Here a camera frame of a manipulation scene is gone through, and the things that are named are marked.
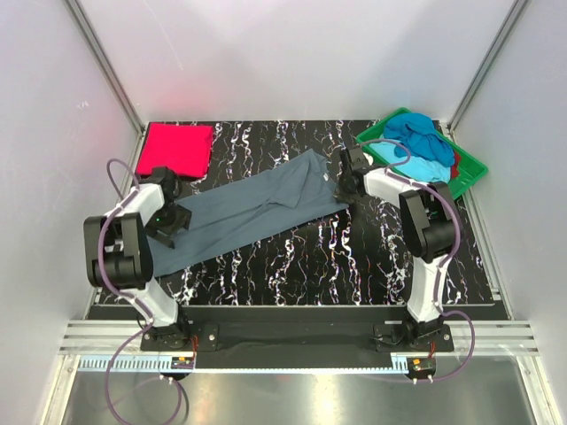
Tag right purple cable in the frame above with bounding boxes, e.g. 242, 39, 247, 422
356, 138, 478, 382

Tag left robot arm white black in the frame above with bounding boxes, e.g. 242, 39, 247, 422
83, 166, 191, 351

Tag right small circuit board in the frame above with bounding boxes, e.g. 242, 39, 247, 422
408, 357, 437, 375

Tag aluminium frame rail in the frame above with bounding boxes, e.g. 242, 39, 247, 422
59, 321, 539, 375

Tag dark red t shirt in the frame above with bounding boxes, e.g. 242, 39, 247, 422
449, 151, 462, 182

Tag left small circuit board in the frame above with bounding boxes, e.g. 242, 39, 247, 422
171, 356, 196, 369

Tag dark blue t shirt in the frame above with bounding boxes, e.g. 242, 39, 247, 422
383, 112, 455, 167

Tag grey blue t shirt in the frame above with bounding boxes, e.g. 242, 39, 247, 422
149, 150, 347, 277

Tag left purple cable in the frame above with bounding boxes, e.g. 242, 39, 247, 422
100, 158, 191, 421

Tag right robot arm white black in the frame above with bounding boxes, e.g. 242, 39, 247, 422
335, 148, 462, 352

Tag folded red t shirt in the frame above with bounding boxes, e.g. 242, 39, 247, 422
136, 122, 214, 179

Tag light blue t shirt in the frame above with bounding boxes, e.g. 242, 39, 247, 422
368, 141, 451, 183

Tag purple cable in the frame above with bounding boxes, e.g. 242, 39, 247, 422
356, 138, 478, 382
100, 158, 191, 421

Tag small circuit board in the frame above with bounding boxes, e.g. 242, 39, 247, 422
171, 356, 196, 369
408, 357, 437, 375

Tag green plastic bin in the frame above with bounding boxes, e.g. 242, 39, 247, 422
356, 108, 488, 199

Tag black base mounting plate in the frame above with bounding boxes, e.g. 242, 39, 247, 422
140, 304, 454, 353

